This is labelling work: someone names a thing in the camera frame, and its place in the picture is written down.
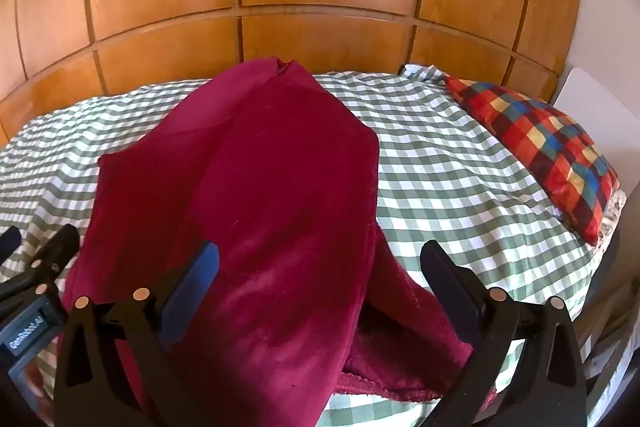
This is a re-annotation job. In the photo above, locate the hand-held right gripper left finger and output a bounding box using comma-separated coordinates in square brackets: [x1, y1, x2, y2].
[52, 241, 221, 427]

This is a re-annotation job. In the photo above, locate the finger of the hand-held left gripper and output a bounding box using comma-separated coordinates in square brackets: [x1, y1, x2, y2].
[0, 227, 23, 269]
[0, 223, 81, 304]

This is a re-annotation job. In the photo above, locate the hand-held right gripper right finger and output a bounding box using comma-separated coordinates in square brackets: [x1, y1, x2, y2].
[420, 239, 588, 427]

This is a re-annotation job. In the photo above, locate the white slatted frame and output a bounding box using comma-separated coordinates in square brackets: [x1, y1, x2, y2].
[580, 307, 628, 410]

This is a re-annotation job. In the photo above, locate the floral mattress sheet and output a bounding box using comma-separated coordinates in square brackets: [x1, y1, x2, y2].
[596, 188, 629, 249]

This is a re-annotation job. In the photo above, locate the maroon fleece garment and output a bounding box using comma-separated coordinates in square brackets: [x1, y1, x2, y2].
[57, 56, 498, 427]

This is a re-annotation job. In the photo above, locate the white headboard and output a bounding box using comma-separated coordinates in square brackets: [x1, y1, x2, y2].
[552, 67, 637, 168]

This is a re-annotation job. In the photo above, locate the person's left hand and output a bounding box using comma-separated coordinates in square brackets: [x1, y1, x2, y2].
[22, 364, 51, 408]

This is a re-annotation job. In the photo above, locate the green checked bedsheet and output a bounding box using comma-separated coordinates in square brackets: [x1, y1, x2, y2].
[0, 64, 608, 427]

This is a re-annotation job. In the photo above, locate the multicolour checked pillow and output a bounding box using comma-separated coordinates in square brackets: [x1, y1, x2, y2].
[444, 76, 621, 247]

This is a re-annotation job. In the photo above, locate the dark bed frame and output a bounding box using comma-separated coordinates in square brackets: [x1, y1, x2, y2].
[564, 227, 625, 324]

